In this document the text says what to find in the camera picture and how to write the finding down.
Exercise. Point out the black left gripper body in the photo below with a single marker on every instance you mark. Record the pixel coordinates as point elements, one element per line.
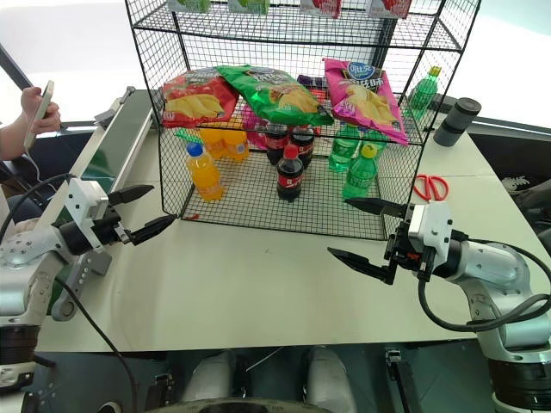
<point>108,228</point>

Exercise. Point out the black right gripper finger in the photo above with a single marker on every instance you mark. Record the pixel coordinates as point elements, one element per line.
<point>379,206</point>
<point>366,266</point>

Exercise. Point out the small red scrap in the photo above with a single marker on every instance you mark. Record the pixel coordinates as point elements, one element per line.
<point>193,217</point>

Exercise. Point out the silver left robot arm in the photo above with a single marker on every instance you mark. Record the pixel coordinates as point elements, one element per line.
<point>26,266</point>

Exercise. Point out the cola bottle red cap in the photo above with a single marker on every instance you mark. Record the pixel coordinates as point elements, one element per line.
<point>289,178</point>

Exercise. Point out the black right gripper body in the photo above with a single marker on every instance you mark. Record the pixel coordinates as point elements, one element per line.
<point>402,247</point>

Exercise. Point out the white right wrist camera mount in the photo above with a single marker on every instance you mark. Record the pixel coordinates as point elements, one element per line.
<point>430,230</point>

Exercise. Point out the red potato chips bag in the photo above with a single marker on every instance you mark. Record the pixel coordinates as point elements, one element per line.
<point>193,96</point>

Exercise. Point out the magenta snack bag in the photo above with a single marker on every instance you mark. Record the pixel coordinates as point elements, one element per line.
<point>255,129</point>

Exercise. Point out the green snack pack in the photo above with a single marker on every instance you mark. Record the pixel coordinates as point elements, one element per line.
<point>189,4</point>
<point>249,5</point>

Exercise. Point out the green potato chips bag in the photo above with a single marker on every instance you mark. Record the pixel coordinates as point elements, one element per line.
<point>275,92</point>

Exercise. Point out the person's forearm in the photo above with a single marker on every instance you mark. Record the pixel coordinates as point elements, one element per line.
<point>12,142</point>

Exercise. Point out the green soda bottle yellow cap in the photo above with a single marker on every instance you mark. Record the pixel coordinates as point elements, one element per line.
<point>424,92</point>
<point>360,176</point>

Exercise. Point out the black bag white print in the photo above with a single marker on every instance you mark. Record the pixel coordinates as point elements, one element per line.
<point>529,202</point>

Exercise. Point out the pink potato chips bag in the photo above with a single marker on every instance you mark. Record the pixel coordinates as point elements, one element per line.
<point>366,99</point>

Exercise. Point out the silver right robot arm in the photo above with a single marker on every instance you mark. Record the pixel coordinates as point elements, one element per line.
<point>495,275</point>

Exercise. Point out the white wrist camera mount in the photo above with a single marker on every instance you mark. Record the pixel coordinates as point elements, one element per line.
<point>430,230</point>
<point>86,202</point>

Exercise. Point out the red snack pack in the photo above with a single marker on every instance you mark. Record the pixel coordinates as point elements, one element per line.
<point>389,8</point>
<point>319,6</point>

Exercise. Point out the orange soda bottle blue cap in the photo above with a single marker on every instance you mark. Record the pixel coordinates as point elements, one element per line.
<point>205,174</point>

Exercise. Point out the purple snack pack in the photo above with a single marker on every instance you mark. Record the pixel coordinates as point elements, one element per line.
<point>311,80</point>

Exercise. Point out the black table bracket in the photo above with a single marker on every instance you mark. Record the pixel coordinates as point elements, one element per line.
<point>159,391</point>
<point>402,378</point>

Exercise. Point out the black cylinder flask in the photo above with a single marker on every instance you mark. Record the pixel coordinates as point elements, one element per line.
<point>455,122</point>

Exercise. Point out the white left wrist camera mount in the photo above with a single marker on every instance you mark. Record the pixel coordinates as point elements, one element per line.
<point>86,202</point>

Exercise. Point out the white smartphone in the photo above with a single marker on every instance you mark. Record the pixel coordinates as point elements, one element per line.
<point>39,112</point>

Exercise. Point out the grey rounded shape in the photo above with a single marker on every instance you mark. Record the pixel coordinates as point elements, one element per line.
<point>211,378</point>
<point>329,378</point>

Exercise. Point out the small green plastic piece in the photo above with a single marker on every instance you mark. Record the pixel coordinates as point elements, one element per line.
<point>189,135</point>

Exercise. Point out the person's bare hand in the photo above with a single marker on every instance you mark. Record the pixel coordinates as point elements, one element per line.
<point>36,107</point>

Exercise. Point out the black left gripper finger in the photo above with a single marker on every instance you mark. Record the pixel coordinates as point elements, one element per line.
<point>152,228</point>
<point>131,193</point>

